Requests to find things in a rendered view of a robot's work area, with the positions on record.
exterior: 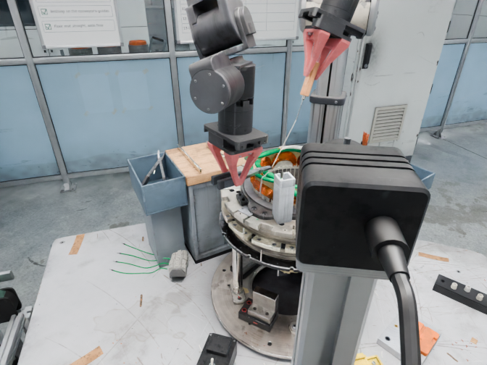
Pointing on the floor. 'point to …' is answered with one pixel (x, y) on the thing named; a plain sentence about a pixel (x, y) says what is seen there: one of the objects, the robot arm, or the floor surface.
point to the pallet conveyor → (14, 314)
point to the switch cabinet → (394, 73)
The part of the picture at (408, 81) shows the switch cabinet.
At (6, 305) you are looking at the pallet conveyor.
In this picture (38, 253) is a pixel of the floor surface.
